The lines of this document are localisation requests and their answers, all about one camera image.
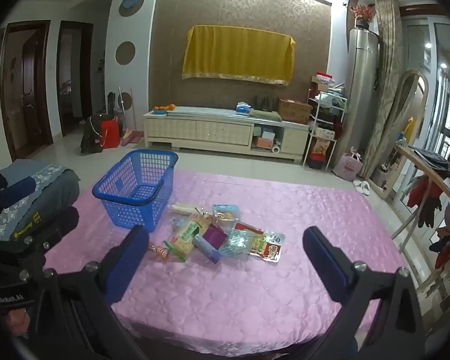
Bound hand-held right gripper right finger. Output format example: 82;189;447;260
303;226;425;360

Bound red bag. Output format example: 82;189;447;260
99;116;121;149

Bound red hanging clothes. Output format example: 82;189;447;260
407;174;445;229

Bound round brown wall plaque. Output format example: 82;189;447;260
115;41;136;64

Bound green and yellow snack packet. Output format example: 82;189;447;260
163;215;205;262

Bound silver standing air conditioner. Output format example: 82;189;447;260
337;26;383;162

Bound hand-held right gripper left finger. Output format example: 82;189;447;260
30;225;151;360

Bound glass balcony door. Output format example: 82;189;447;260
397;5;450;233

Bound clear pack of white wafers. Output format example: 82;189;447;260
167;202;201;216

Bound wooden drying rack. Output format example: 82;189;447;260
390;144;450;293

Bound cardboard box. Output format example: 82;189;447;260
277;98;313;124

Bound pink bag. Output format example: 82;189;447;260
333;149;364;181

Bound purple snack packet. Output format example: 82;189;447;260
202;223;229;250

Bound vase of red flowers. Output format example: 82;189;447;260
350;4;377;31

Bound patterned beige curtain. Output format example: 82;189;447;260
364;0;400;181

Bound broom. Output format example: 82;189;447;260
118;86;139;147

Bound purple mint box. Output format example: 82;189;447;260
193;233;222;265

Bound green folded cloth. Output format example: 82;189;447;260
249;109;284;122

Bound red striped candy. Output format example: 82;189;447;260
148;242;173;261

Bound red and silver snack pouch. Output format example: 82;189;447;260
249;230;286;264

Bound round blue wall plaque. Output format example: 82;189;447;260
119;0;145;17

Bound white storage rack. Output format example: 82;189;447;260
304;86;347;169

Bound folded grey blanket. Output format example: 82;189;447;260
0;159;81;242

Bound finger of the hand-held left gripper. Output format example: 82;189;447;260
15;206;80;267
0;178;37;220

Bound brown wooden door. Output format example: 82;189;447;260
2;20;53;162

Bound yellow cloth cover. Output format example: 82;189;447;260
182;25;297;87

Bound blue plastic basket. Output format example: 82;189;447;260
92;149;179;233

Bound light blue snack packet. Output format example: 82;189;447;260
212;204;241;222

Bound black bag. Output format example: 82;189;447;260
80;114;106;154

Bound pink quilted blanket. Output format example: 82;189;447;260
43;169;406;360

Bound person's left hand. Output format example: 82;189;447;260
5;307;32;336

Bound arched standing mirror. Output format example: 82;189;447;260
371;69;430;199

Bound clear blue patterned packet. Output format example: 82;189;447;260
219;229;263;261

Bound cream TV cabinet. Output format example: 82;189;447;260
142;106;310;164

